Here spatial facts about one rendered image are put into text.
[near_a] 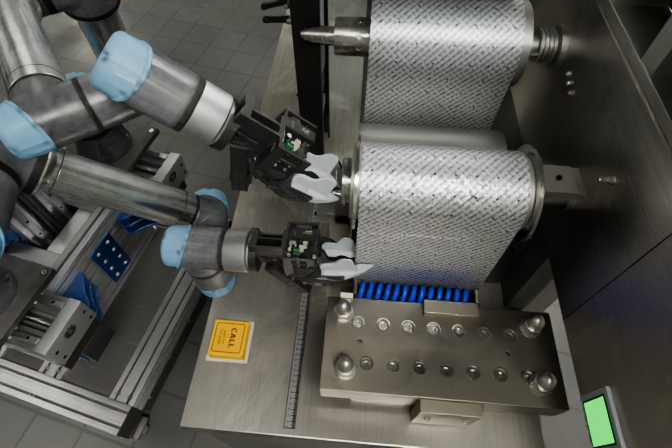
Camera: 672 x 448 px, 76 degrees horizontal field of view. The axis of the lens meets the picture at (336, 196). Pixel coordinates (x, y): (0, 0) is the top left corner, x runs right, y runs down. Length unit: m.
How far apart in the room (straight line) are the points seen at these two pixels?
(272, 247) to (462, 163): 0.33
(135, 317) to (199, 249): 1.09
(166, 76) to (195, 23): 2.88
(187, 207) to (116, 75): 0.41
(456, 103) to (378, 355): 0.46
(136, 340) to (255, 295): 0.89
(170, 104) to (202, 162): 1.89
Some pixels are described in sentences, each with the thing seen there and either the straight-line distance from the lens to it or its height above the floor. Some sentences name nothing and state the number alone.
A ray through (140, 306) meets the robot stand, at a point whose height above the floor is 0.21.
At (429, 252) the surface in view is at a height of 1.16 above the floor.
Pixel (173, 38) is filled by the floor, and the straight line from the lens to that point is 3.32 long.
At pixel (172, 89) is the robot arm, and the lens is 0.55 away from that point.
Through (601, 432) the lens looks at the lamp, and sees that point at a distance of 0.69.
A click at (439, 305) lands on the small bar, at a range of 0.81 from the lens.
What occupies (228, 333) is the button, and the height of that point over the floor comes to 0.92.
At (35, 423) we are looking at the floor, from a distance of 2.12.
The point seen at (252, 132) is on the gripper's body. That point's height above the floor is 1.38.
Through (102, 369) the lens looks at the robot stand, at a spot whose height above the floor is 0.21.
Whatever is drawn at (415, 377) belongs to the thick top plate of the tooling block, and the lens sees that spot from 0.79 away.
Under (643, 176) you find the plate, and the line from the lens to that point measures 0.61.
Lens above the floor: 1.79
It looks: 55 degrees down
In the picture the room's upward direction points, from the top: straight up
